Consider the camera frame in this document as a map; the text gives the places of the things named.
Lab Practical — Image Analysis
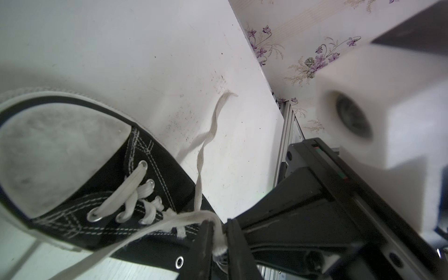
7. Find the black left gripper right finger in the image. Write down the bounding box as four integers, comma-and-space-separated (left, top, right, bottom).
226, 219, 262, 280

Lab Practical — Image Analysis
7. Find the black canvas sneaker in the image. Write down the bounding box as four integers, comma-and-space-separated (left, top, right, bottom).
1, 89, 228, 280

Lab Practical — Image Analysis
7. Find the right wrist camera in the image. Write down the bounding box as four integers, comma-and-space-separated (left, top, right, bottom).
315, 1, 448, 244

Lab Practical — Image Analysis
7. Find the aluminium rail frame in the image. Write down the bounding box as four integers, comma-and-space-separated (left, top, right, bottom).
274, 101, 305, 187

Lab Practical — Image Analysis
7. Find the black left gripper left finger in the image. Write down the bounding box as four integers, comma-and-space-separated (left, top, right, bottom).
177, 221, 214, 280

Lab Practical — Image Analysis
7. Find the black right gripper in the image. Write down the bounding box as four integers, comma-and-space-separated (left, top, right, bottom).
236, 138, 448, 280

